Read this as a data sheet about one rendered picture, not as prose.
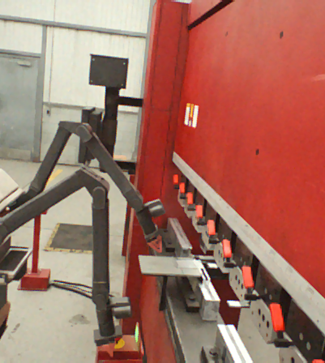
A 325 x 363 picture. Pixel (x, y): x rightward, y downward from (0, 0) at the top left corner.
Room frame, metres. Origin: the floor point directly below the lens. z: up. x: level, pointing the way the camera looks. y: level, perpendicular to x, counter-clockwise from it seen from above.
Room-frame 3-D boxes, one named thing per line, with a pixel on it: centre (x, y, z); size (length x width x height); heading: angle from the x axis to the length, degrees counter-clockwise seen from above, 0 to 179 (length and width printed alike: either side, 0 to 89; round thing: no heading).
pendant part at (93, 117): (2.84, 0.55, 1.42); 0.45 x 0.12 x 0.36; 6
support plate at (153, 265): (1.72, -0.07, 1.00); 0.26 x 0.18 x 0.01; 99
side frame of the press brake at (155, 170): (2.73, -0.22, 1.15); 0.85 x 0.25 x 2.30; 99
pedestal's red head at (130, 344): (1.37, 0.10, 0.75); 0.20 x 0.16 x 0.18; 11
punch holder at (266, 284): (0.98, -0.34, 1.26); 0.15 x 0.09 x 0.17; 9
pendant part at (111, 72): (2.90, 0.47, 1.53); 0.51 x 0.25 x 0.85; 6
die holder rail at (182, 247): (2.28, -0.12, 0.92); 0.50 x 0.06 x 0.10; 9
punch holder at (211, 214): (1.57, -0.24, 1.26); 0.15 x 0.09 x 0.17; 9
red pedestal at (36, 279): (3.21, 1.02, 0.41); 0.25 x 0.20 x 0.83; 99
